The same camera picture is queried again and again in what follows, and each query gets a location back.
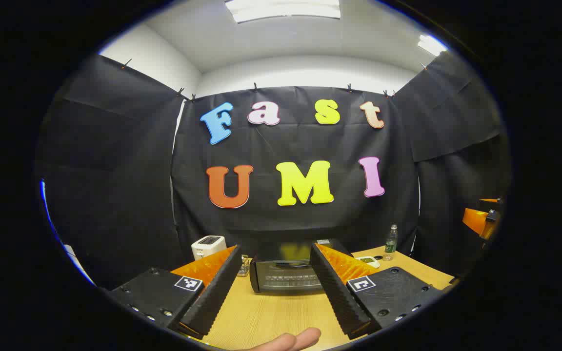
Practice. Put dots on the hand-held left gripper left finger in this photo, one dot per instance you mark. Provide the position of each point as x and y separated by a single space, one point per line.
217 297

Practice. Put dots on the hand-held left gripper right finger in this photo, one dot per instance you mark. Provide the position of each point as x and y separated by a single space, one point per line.
334 292

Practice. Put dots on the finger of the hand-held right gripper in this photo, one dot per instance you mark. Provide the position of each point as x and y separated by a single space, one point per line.
475 220

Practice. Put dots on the black electric oven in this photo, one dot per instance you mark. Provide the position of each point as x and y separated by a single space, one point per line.
281 280

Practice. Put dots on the white divided snack dish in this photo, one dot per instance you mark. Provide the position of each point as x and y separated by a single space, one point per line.
369 262

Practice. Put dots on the white toaster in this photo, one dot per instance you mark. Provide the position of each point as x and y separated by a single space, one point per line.
207 246

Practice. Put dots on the clear plastic water bottle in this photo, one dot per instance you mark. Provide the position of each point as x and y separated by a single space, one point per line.
391 246

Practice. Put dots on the small ceiling light panel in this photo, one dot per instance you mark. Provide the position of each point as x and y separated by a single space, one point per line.
431 45

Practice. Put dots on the large ceiling light panel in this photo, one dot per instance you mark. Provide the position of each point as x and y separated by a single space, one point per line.
283 9

